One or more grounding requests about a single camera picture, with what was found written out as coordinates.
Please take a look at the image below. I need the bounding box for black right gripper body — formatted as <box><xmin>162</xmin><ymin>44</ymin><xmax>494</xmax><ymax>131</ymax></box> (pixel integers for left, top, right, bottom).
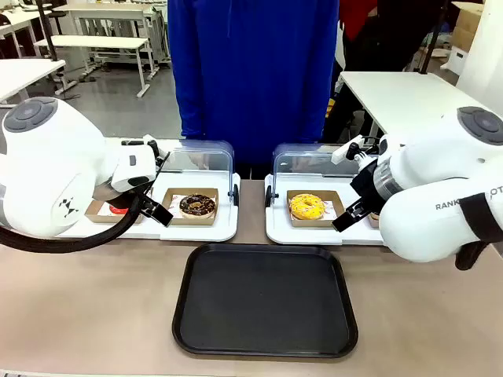
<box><xmin>350</xmin><ymin>158</ymin><xmax>389</xmax><ymax>211</ymax></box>

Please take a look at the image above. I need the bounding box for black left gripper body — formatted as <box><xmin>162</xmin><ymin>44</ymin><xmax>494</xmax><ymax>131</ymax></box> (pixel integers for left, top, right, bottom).
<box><xmin>93</xmin><ymin>177</ymin><xmax>141</xmax><ymax>215</ymax></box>

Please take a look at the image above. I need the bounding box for cardboard donut box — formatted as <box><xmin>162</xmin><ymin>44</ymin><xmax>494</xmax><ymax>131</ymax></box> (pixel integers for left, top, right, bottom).
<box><xmin>83</xmin><ymin>198</ymin><xmax>145</xmax><ymax>225</ymax></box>
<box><xmin>285</xmin><ymin>189</ymin><xmax>347</xmax><ymax>229</ymax></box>
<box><xmin>160</xmin><ymin>187</ymin><xmax>220</xmax><ymax>227</ymax></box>

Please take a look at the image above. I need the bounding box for chocolate glazed donut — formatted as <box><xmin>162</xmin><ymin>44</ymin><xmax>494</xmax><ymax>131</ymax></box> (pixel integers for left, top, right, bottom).
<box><xmin>178</xmin><ymin>192</ymin><xmax>218</xmax><ymax>220</ymax></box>

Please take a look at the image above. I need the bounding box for white display tray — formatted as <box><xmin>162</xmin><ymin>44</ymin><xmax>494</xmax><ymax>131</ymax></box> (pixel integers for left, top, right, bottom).
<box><xmin>54</xmin><ymin>171</ymin><xmax>241</xmax><ymax>242</ymax></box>
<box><xmin>263</xmin><ymin>172</ymin><xmax>390</xmax><ymax>247</ymax></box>

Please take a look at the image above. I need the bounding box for yellow sprinkled donut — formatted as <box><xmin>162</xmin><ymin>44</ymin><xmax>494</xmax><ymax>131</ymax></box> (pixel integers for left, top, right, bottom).
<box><xmin>288</xmin><ymin>192</ymin><xmax>327</xmax><ymax>221</ymax></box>

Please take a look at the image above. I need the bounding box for black serving tray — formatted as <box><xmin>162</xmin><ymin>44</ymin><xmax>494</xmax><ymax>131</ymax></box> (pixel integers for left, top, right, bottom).
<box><xmin>171</xmin><ymin>243</ymin><xmax>360</xmax><ymax>361</ymax></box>

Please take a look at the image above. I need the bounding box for clear plastic display cover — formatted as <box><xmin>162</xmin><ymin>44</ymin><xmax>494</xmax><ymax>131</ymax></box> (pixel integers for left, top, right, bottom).
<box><xmin>155</xmin><ymin>140</ymin><xmax>240</xmax><ymax>206</ymax></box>
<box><xmin>265</xmin><ymin>142</ymin><xmax>380</xmax><ymax>209</ymax></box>

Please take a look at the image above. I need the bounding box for black pole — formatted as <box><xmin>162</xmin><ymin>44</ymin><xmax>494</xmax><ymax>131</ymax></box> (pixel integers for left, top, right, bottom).
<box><xmin>35</xmin><ymin>0</ymin><xmax>67</xmax><ymax>63</ymax></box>
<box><xmin>416</xmin><ymin>0</ymin><xmax>449</xmax><ymax>75</ymax></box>

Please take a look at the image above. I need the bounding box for white box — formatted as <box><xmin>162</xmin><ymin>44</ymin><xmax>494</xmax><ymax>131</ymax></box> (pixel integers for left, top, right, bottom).
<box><xmin>439</xmin><ymin>46</ymin><xmax>471</xmax><ymax>76</ymax></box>

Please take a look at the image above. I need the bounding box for person in blue apron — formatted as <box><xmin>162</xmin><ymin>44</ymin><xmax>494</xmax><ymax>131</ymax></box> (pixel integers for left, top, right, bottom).
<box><xmin>166</xmin><ymin>0</ymin><xmax>341</xmax><ymax>180</ymax></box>

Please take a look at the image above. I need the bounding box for white bench table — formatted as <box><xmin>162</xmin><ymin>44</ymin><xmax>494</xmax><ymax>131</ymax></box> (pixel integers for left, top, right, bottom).
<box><xmin>34</xmin><ymin>34</ymin><xmax>160</xmax><ymax>98</ymax></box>

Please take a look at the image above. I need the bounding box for person in red shirt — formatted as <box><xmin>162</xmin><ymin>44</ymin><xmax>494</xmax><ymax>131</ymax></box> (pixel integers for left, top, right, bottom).
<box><xmin>337</xmin><ymin>0</ymin><xmax>398</xmax><ymax>42</ymax></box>

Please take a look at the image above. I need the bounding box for white desk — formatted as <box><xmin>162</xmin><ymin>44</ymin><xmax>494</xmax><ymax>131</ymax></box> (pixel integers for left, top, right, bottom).
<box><xmin>50</xmin><ymin>2</ymin><xmax>171</xmax><ymax>60</ymax></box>

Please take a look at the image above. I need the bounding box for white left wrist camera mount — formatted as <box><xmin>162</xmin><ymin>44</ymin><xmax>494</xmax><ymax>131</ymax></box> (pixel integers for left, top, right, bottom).
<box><xmin>109</xmin><ymin>134</ymin><xmax>159</xmax><ymax>194</ymax></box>

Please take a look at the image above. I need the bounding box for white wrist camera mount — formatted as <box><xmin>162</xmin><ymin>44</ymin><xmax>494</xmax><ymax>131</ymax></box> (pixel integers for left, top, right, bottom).
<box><xmin>330</xmin><ymin>134</ymin><xmax>380</xmax><ymax>167</ymax></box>
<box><xmin>109</xmin><ymin>134</ymin><xmax>159</xmax><ymax>194</ymax></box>

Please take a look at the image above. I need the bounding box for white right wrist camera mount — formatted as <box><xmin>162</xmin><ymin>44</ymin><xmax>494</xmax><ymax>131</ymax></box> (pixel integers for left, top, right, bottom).
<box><xmin>330</xmin><ymin>134</ymin><xmax>380</xmax><ymax>167</ymax></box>

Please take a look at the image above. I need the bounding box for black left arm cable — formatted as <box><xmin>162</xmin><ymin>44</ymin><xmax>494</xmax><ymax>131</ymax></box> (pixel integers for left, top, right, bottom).
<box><xmin>0</xmin><ymin>191</ymin><xmax>143</xmax><ymax>254</ymax></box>

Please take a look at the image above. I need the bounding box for black right arm strap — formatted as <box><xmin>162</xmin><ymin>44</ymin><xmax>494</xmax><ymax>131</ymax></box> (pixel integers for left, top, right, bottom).
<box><xmin>454</xmin><ymin>191</ymin><xmax>503</xmax><ymax>272</ymax></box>

